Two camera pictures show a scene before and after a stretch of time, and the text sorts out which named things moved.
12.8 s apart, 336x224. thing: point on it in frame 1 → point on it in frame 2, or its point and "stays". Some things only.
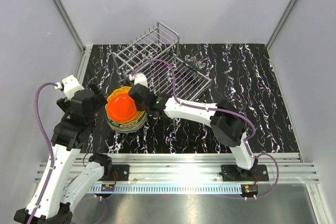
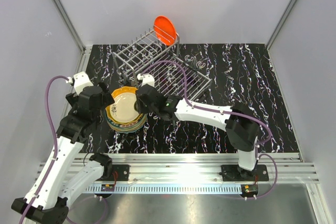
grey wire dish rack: x=155 y=55 stays
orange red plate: x=121 y=107 → x=165 y=30
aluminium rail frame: x=197 y=168 stays
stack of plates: x=134 y=125 stays
